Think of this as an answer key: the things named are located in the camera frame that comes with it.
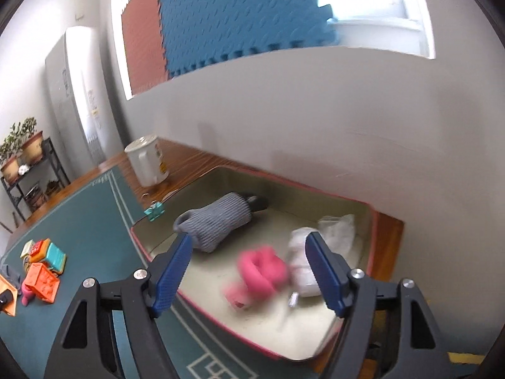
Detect white standing air conditioner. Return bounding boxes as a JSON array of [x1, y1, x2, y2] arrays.
[[45, 27, 123, 180]]

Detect red-brown foam mat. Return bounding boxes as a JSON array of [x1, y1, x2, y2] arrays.
[[120, 0, 170, 96]]

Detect white mug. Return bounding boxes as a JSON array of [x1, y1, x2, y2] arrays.
[[124, 135, 170, 187]]

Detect yellow foam piece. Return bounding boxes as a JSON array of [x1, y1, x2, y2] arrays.
[[448, 352, 487, 364]]

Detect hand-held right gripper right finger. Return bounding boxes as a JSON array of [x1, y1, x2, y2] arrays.
[[306, 232, 462, 379]]

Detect green table mat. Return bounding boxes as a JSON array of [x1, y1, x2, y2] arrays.
[[0, 166, 257, 379]]

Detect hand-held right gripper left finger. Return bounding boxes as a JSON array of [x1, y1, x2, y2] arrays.
[[43, 232, 194, 379]]

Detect red tin box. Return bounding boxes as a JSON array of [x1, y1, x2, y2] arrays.
[[130, 165, 379, 362]]

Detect teal toy block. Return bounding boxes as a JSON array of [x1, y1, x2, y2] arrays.
[[43, 241, 68, 275]]

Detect blue foam mat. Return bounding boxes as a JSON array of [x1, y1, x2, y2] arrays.
[[158, 0, 342, 77]]

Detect potted plant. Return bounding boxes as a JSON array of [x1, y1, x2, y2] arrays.
[[20, 117, 44, 165], [0, 123, 22, 184]]

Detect black metal rack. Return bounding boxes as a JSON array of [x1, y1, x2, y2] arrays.
[[0, 137, 72, 222]]

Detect white plastic bag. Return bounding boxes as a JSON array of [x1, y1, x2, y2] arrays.
[[286, 227, 322, 298]]

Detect light orange toy block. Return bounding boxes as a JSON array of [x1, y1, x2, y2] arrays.
[[0, 275, 20, 317]]

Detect teal binder clip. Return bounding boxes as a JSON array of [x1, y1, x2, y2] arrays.
[[144, 201, 164, 222]]

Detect red toy block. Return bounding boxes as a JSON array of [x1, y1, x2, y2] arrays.
[[31, 240, 51, 263]]

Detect clear plastic bag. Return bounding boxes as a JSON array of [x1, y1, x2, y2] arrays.
[[318, 213, 356, 257]]

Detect grey sock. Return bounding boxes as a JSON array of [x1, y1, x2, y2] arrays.
[[0, 262, 24, 289]]

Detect blue-grey knitted sock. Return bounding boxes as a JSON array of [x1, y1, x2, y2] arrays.
[[173, 192, 270, 253]]

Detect pink sock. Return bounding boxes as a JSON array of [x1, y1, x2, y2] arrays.
[[224, 245, 290, 309]]

